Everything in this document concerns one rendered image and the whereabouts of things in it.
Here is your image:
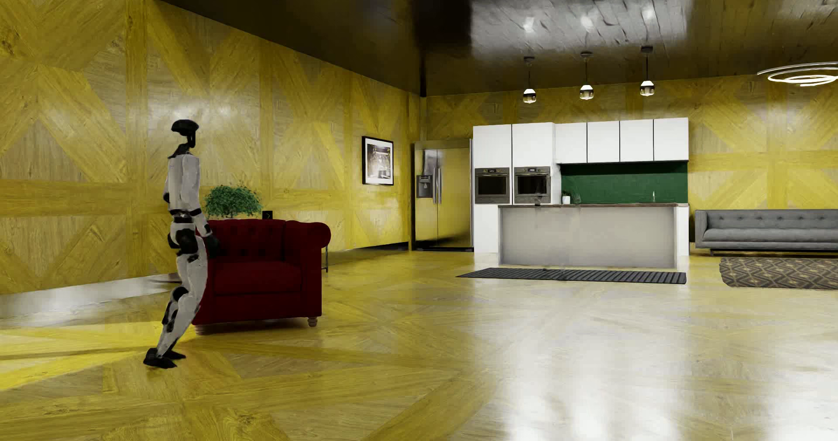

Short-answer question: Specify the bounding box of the grey kitchen island counter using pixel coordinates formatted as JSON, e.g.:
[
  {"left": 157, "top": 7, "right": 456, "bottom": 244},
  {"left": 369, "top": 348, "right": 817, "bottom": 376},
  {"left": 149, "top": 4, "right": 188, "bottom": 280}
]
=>
[{"left": 498, "top": 203, "right": 682, "bottom": 270}]

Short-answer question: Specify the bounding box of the stainless steel refrigerator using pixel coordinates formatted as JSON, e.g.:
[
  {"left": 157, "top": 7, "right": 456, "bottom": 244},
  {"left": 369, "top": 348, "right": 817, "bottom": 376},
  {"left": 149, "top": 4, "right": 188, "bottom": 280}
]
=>
[{"left": 412, "top": 139, "right": 474, "bottom": 252}]

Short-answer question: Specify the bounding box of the framed black-and-white picture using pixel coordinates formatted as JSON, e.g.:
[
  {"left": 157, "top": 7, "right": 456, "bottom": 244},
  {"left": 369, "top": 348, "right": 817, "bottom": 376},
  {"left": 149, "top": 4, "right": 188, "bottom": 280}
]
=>
[{"left": 362, "top": 136, "right": 395, "bottom": 187}]

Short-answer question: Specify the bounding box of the white kitchen cabinet unit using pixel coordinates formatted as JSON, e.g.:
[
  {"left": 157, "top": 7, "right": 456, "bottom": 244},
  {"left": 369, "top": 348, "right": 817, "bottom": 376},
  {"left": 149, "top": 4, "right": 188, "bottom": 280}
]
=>
[{"left": 472, "top": 118, "right": 690, "bottom": 256}]

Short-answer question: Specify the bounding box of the globe pendant lamp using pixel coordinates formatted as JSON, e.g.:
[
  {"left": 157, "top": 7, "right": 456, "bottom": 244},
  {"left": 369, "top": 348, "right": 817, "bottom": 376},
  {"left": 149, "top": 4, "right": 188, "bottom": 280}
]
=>
[
  {"left": 579, "top": 51, "right": 595, "bottom": 101},
  {"left": 522, "top": 56, "right": 538, "bottom": 105},
  {"left": 639, "top": 45, "right": 656, "bottom": 97}
]

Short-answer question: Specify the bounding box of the red tufted armchair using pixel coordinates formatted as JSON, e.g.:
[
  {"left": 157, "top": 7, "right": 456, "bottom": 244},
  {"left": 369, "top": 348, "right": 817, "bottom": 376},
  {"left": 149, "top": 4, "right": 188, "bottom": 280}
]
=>
[{"left": 192, "top": 219, "right": 332, "bottom": 328}]

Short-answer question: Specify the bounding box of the black striped floor mat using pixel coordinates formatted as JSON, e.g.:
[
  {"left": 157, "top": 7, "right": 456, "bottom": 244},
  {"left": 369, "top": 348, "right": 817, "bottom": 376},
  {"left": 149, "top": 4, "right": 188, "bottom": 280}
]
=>
[{"left": 456, "top": 267, "right": 687, "bottom": 285}]

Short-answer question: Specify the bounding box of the green potted plant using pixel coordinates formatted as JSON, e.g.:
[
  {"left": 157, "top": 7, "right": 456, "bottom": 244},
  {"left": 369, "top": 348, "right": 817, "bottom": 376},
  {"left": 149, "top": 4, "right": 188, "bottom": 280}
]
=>
[{"left": 203, "top": 185, "right": 263, "bottom": 220}]

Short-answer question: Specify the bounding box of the green kitchen backsplash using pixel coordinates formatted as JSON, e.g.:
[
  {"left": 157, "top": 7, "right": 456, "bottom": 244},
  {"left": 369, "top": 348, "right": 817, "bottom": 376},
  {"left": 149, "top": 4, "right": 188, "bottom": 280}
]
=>
[{"left": 560, "top": 161, "right": 689, "bottom": 205}]

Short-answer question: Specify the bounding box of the white humanoid robot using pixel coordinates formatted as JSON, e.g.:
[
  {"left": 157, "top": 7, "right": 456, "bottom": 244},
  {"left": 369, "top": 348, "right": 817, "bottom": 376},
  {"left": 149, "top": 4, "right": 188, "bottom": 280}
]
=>
[{"left": 143, "top": 119, "right": 221, "bottom": 369}]

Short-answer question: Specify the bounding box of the grey tufted sofa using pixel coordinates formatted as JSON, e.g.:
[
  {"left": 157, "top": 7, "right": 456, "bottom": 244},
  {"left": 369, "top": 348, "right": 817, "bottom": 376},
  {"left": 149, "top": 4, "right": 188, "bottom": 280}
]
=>
[{"left": 694, "top": 209, "right": 838, "bottom": 256}]

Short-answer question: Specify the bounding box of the brown patterned rug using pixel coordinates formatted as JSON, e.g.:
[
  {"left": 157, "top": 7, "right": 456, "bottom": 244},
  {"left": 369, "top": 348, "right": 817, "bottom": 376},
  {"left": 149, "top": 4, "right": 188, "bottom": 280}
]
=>
[{"left": 719, "top": 257, "right": 838, "bottom": 291}]

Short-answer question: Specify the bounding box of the built-in wall oven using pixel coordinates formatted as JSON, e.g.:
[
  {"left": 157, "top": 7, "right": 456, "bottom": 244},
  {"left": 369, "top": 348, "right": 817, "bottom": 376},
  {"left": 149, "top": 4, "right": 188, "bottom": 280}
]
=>
[
  {"left": 474, "top": 168, "right": 511, "bottom": 205},
  {"left": 513, "top": 166, "right": 552, "bottom": 205}
]

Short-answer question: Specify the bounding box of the white ring ceiling light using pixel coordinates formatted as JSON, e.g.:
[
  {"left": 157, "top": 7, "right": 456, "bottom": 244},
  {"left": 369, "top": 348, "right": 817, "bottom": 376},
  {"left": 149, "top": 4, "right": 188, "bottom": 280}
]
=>
[{"left": 757, "top": 62, "right": 838, "bottom": 88}]

